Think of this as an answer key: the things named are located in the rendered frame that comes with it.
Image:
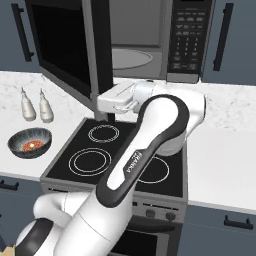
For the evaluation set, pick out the black microwave door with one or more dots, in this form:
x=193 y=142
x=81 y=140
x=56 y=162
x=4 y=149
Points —
x=63 y=43

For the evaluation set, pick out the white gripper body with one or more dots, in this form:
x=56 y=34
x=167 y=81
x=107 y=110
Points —
x=111 y=100

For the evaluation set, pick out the black microwave oven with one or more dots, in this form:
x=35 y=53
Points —
x=188 y=36

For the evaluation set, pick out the blue-grey wall cupboard door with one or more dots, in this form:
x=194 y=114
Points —
x=8 y=40
x=241 y=43

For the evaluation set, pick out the blue-grey drawer front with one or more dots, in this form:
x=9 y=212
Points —
x=16 y=210
x=213 y=238

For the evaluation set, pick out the dark stove knob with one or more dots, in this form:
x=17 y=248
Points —
x=150 y=213
x=170 y=216

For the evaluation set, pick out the black hob stove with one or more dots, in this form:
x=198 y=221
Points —
x=83 y=156

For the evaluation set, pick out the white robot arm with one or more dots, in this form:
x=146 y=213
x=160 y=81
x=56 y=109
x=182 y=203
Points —
x=83 y=226

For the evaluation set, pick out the black oven door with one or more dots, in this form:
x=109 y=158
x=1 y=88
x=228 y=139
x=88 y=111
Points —
x=160 y=241

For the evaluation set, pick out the white squeeze bottle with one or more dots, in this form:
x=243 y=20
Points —
x=46 y=110
x=28 y=108

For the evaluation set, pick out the glass microwave turntable plate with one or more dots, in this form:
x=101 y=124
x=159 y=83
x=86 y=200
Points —
x=128 y=59

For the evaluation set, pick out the dark patterned bowl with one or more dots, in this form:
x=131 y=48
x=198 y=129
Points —
x=20 y=141

